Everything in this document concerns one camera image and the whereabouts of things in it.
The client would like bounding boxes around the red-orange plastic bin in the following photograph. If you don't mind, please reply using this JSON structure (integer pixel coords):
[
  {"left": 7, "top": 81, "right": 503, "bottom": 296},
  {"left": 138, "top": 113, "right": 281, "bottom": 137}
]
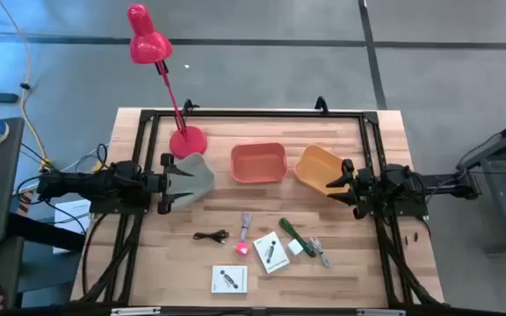
[{"left": 229, "top": 142, "right": 289, "bottom": 184}]

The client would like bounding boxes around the silver metal bracket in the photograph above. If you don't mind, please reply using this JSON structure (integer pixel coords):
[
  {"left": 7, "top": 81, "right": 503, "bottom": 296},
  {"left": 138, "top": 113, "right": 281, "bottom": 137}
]
[
  {"left": 110, "top": 306, "right": 162, "bottom": 316},
  {"left": 357, "top": 308, "right": 407, "bottom": 316}
]

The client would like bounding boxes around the silver metal clip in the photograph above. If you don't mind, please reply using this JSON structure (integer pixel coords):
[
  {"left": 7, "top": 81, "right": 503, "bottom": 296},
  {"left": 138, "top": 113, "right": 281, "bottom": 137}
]
[{"left": 308, "top": 237, "right": 332, "bottom": 269}]

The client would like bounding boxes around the grey metal stand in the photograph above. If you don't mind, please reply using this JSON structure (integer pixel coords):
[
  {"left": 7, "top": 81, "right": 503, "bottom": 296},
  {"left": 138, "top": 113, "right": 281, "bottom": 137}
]
[{"left": 457, "top": 111, "right": 506, "bottom": 255}]

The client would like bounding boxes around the black aluminium table frame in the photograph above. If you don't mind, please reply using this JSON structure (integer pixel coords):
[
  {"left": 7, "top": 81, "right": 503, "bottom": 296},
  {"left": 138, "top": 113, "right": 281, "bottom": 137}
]
[{"left": 76, "top": 108, "right": 445, "bottom": 308}]

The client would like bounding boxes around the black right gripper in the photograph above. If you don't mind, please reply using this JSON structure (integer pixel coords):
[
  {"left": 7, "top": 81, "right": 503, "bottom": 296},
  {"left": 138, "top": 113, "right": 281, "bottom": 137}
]
[{"left": 325, "top": 159, "right": 375, "bottom": 219}]

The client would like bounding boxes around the white paper sheet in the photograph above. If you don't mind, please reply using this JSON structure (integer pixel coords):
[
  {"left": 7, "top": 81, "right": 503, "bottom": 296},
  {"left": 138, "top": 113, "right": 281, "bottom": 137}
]
[{"left": 53, "top": 199, "right": 92, "bottom": 255}]

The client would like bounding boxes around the white cube charger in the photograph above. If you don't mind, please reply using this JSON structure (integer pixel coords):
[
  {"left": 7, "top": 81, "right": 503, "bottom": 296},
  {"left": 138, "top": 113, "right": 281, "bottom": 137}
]
[{"left": 286, "top": 239, "right": 305, "bottom": 256}]

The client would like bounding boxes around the grey braided cable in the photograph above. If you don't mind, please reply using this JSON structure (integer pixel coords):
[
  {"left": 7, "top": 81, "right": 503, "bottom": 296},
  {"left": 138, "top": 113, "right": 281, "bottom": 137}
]
[{"left": 239, "top": 212, "right": 253, "bottom": 243}]

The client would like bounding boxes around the orange black striped tape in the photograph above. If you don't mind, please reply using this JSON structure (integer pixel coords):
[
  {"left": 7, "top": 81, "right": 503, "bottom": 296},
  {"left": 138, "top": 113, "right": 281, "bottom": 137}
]
[{"left": 15, "top": 190, "right": 34, "bottom": 216}]

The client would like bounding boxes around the yellow hanging cable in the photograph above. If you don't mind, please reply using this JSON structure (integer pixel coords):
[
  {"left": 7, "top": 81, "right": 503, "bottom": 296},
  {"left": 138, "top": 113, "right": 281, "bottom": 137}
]
[{"left": 0, "top": 0, "right": 54, "bottom": 173}]

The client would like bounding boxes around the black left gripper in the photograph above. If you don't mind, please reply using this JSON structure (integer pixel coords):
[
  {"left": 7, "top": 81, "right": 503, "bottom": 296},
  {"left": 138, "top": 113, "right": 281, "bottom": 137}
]
[{"left": 147, "top": 153, "right": 195, "bottom": 215}]

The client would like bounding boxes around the red desk lamp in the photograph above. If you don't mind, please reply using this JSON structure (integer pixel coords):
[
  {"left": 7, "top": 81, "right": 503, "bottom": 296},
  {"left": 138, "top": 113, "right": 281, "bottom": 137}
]
[{"left": 126, "top": 3, "right": 208, "bottom": 160}]

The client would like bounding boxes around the white card reader box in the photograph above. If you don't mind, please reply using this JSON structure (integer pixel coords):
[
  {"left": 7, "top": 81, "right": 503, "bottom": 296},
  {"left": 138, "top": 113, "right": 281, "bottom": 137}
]
[
  {"left": 210, "top": 264, "right": 249, "bottom": 295},
  {"left": 252, "top": 231, "right": 291, "bottom": 275}
]

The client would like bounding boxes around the grey plastic bin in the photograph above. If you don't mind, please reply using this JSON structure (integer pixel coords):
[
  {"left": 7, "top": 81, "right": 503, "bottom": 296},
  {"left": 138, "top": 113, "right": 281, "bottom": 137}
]
[{"left": 171, "top": 152, "right": 216, "bottom": 212}]

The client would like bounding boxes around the yellow plastic bin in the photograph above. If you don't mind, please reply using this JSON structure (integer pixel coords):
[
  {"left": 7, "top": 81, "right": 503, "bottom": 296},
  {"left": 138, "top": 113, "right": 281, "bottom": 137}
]
[{"left": 293, "top": 144, "right": 355, "bottom": 198}]

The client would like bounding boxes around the black cable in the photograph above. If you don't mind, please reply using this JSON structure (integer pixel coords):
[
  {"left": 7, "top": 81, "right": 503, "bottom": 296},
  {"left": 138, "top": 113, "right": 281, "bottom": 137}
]
[{"left": 192, "top": 229, "right": 230, "bottom": 245}]

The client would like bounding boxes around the black bench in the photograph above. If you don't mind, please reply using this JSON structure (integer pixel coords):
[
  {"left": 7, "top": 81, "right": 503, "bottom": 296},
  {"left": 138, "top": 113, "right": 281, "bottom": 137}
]
[{"left": 0, "top": 212, "right": 88, "bottom": 311}]

